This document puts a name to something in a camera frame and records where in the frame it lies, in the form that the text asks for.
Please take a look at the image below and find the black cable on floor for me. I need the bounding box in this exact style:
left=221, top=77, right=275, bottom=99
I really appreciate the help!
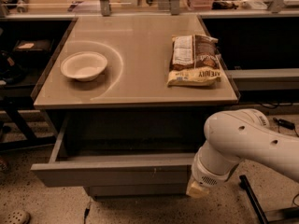
left=83, top=199, right=93, bottom=224

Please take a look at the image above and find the black box with label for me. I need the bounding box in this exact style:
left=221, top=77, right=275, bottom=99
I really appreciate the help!
left=14, top=39, right=52, bottom=52

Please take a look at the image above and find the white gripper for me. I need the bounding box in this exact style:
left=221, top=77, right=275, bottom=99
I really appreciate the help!
left=186, top=152, right=238, bottom=198

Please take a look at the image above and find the white paper bowl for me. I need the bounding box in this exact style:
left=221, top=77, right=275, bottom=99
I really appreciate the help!
left=61, top=51, right=107, bottom=82

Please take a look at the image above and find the black metal floor stand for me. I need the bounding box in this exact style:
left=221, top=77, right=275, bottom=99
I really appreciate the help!
left=239, top=175, right=299, bottom=224

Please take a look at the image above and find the black power adapter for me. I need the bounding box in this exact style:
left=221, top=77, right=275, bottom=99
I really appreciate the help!
left=273, top=118, right=295, bottom=130

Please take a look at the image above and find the brown yellow snack bag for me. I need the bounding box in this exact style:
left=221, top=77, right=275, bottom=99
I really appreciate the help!
left=167, top=35, right=221, bottom=87

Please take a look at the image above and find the white perforated clog shoe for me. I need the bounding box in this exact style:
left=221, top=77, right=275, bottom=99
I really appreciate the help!
left=0, top=210, right=31, bottom=224

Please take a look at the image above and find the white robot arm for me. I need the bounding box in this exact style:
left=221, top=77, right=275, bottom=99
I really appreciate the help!
left=186, top=109, right=299, bottom=198

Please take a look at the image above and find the grey top drawer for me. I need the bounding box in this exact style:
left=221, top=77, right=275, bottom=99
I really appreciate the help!
left=32, top=110, right=202, bottom=188

